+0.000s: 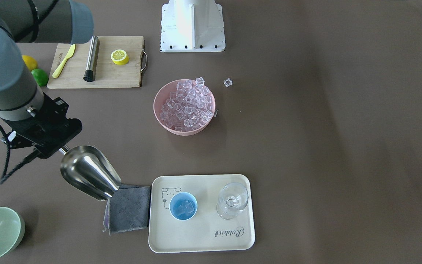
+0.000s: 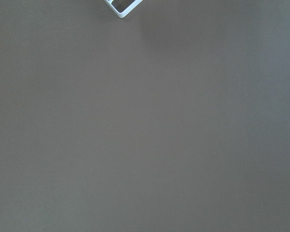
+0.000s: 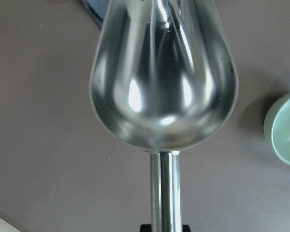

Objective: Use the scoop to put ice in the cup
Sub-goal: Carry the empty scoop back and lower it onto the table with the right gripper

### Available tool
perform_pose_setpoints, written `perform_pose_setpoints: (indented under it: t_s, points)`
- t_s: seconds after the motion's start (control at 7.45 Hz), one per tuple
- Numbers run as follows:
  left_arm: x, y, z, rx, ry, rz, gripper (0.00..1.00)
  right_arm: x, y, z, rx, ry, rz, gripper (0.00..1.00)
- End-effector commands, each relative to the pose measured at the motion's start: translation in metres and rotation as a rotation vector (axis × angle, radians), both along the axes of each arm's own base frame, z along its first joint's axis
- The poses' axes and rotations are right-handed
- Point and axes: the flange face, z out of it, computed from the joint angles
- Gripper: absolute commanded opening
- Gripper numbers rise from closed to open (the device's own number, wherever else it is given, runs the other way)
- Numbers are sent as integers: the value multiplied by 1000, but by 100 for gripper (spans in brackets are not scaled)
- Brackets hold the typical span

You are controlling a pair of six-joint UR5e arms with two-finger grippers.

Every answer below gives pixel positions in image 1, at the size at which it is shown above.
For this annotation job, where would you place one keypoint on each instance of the yellow plastic knife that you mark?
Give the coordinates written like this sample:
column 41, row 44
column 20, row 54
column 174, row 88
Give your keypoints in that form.
column 62, row 64

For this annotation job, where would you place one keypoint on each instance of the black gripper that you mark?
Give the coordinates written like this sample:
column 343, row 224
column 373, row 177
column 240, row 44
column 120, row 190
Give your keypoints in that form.
column 58, row 129

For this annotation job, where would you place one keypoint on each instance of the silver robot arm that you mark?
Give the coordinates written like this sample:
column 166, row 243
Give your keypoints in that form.
column 34, row 21

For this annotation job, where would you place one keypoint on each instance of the stray clear ice cube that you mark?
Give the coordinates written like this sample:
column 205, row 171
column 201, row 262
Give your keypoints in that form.
column 228, row 82

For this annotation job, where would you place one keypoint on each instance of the yellow citrus squeezer cap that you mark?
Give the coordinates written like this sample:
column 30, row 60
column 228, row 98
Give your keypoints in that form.
column 119, row 57

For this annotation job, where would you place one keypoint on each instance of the yellow lemon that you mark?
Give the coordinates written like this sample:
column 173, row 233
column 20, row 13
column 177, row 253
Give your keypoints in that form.
column 30, row 62

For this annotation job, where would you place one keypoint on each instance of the light blue cup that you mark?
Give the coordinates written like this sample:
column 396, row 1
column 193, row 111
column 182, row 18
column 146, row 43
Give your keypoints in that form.
column 177, row 198

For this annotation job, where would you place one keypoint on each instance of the dark grey folded cloth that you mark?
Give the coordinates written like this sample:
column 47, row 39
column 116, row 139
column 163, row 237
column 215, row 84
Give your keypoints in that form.
column 128, row 209

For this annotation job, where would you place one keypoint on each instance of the ice cubes in cup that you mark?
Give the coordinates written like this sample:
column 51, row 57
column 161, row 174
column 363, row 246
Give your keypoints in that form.
column 184, row 208

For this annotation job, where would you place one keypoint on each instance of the metal ice scoop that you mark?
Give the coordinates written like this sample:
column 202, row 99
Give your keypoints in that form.
column 87, row 169

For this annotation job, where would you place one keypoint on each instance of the clear wine glass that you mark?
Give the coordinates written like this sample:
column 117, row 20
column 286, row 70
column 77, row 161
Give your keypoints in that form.
column 232, row 200

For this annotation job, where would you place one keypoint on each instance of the wooden cutting board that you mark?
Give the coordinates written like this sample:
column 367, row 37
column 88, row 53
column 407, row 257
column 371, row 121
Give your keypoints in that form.
column 107, row 73

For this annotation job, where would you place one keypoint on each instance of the beige plastic tray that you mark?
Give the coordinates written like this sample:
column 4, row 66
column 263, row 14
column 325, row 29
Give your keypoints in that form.
column 206, row 230

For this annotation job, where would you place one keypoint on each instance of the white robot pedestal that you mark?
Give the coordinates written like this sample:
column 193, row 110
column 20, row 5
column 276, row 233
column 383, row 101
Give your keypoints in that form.
column 192, row 26

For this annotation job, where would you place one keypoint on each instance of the clear plastic ice cubes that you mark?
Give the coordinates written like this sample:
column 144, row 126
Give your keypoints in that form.
column 189, row 106

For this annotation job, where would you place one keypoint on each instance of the pink bowl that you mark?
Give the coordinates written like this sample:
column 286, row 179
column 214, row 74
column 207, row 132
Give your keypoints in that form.
column 167, row 110

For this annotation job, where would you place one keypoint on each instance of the green lime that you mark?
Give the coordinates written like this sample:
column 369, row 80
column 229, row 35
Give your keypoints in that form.
column 40, row 77

